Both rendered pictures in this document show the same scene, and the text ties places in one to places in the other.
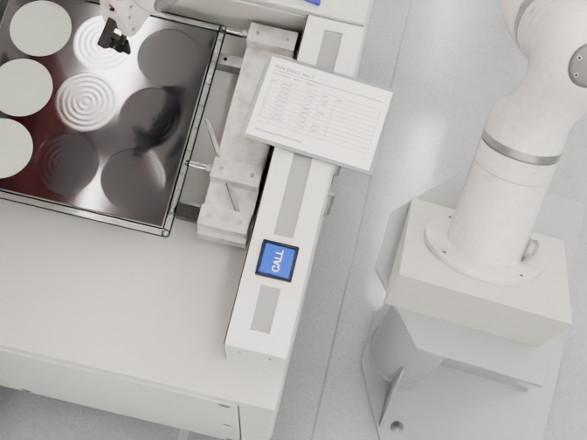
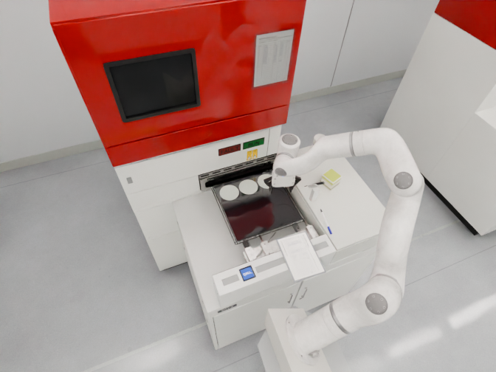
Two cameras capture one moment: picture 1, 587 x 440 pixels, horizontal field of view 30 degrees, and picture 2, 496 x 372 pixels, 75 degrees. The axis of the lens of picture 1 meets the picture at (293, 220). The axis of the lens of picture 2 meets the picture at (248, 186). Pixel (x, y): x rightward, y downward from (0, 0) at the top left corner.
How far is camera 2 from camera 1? 0.55 m
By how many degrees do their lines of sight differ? 33
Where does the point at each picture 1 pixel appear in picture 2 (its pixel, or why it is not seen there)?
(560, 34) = (375, 284)
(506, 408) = not seen: outside the picture
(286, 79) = (302, 240)
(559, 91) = (359, 302)
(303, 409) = (236, 355)
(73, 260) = (215, 230)
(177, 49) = (288, 212)
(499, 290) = (288, 349)
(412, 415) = not seen: outside the picture
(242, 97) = not seen: hidden behind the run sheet
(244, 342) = (216, 280)
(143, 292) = (218, 253)
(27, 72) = (253, 185)
